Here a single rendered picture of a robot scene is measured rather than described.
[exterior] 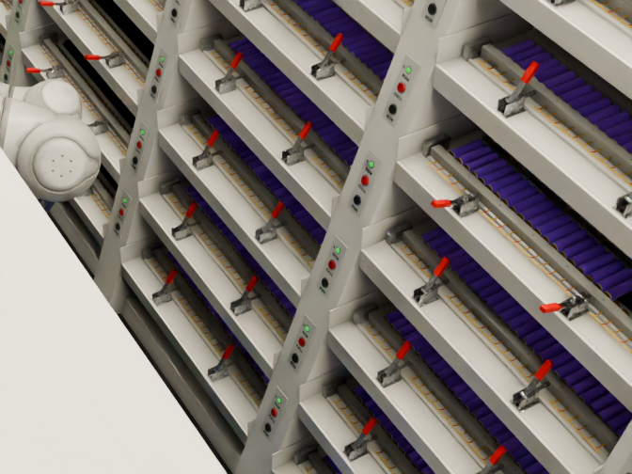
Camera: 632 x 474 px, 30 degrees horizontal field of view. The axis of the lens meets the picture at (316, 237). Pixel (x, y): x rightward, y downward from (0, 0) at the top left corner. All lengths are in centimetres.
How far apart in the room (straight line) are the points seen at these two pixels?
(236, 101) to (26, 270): 226
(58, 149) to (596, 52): 77
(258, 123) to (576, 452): 95
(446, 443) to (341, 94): 66
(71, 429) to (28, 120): 135
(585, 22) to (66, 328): 161
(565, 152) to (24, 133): 80
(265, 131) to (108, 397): 220
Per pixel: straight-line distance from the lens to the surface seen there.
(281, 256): 237
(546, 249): 188
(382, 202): 209
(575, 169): 179
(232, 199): 249
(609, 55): 173
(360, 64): 222
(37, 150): 149
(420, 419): 211
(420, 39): 199
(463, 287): 205
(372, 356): 220
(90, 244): 313
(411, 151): 205
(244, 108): 244
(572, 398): 193
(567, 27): 178
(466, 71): 195
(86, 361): 19
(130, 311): 296
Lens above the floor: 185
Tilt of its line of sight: 31 degrees down
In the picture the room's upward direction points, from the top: 21 degrees clockwise
